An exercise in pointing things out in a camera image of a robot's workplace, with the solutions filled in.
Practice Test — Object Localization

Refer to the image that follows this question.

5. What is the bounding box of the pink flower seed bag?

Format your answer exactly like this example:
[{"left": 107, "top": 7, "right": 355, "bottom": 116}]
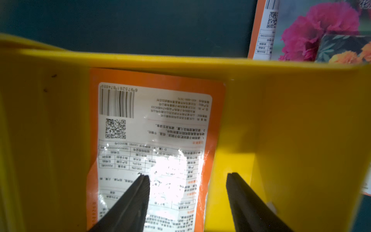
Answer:
[{"left": 271, "top": 1, "right": 371, "bottom": 61}]

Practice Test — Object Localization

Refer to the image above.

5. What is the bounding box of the yellow drawer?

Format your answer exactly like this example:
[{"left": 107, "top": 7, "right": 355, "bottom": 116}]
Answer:
[{"left": 1, "top": 34, "right": 371, "bottom": 232}]

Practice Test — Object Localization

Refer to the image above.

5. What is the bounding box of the orange seed bag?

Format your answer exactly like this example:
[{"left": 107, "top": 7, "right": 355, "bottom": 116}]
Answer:
[
  {"left": 248, "top": 0, "right": 280, "bottom": 61},
  {"left": 87, "top": 68, "right": 226, "bottom": 232}
]

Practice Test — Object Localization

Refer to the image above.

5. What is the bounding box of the marigold flower seed bag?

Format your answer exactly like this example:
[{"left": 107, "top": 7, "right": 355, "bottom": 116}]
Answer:
[{"left": 315, "top": 34, "right": 371, "bottom": 64}]

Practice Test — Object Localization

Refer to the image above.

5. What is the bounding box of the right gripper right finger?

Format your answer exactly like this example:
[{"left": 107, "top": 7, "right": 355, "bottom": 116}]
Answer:
[{"left": 226, "top": 173, "right": 292, "bottom": 232}]

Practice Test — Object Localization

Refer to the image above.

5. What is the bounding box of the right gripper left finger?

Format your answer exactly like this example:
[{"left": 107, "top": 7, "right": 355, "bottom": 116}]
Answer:
[{"left": 88, "top": 175, "right": 150, "bottom": 232}]

